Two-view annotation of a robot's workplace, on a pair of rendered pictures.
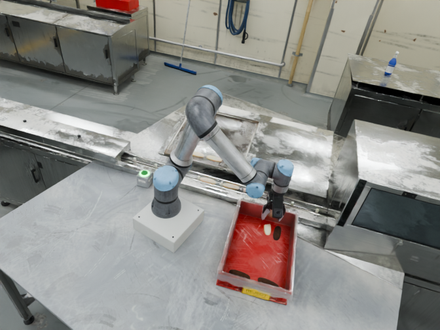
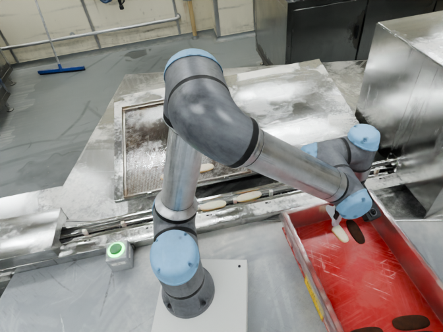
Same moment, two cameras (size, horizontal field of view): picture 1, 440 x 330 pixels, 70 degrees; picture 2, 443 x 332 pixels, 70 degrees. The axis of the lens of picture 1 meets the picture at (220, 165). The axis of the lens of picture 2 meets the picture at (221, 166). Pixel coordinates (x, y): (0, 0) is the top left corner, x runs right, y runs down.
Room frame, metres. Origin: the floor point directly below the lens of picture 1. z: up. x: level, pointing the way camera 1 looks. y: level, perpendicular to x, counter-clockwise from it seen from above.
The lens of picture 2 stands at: (0.67, 0.22, 1.78)
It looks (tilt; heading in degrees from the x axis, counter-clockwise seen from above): 45 degrees down; 343
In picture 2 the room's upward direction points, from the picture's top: 8 degrees counter-clockwise
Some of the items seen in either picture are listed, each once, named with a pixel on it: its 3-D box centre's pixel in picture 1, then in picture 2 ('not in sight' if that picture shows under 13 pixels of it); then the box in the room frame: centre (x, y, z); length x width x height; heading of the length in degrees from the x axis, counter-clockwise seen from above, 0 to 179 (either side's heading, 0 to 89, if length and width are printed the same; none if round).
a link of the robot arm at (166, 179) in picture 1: (166, 182); (177, 261); (1.11, 0.24, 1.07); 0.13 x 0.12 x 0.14; 167
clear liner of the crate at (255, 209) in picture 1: (260, 245); (360, 269); (0.95, -0.24, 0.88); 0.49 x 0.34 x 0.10; 170
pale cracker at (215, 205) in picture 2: (207, 180); (213, 205); (1.39, 0.06, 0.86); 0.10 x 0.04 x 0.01; 78
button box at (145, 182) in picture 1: (145, 180); (121, 257); (1.34, 0.42, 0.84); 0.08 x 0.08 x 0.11; 78
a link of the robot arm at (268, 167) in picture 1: (261, 169); (325, 160); (1.12, -0.19, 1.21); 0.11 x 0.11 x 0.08; 77
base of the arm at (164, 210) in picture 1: (165, 200); (185, 283); (1.10, 0.24, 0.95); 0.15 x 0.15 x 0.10
